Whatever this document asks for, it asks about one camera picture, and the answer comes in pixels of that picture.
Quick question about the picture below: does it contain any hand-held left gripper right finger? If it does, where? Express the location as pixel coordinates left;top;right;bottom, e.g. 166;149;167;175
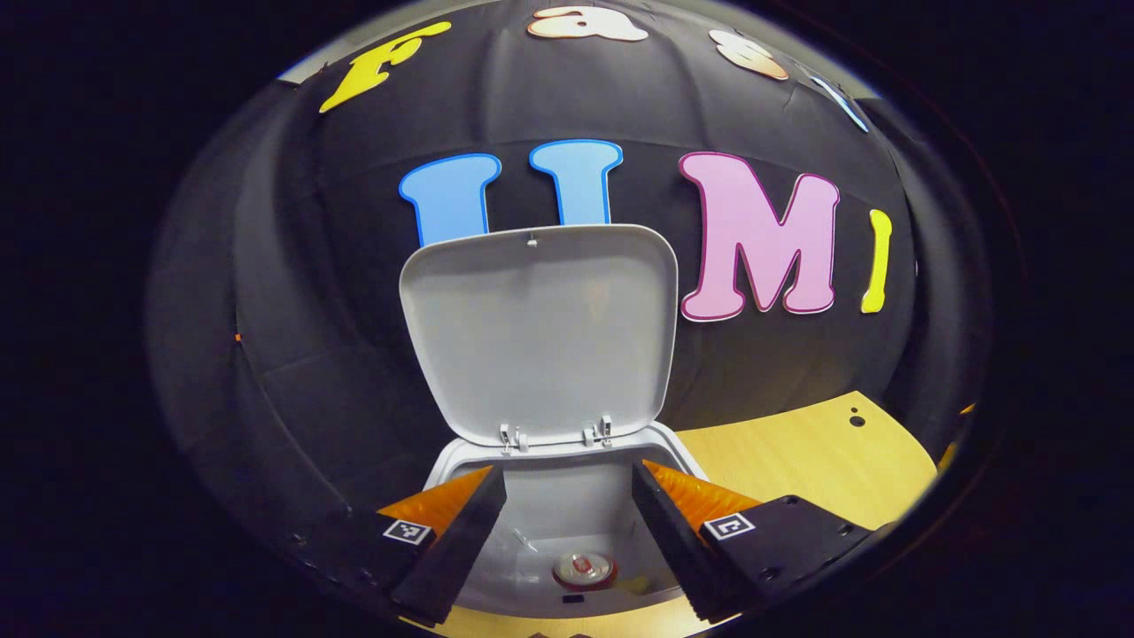
631;459;887;621

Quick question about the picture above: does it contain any red pop can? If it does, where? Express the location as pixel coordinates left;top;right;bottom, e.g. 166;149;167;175
553;552;618;592

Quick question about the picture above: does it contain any wooden desktop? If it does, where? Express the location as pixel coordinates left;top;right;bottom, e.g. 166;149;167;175
425;390;940;638

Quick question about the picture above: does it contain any white desktop garbage bin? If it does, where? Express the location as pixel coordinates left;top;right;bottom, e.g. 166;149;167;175
399;223;710;619

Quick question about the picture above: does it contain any black backdrop cloth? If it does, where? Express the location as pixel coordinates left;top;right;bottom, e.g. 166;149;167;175
146;0;984;568

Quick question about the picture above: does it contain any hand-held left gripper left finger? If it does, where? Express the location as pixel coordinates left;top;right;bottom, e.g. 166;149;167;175
292;465;508;626

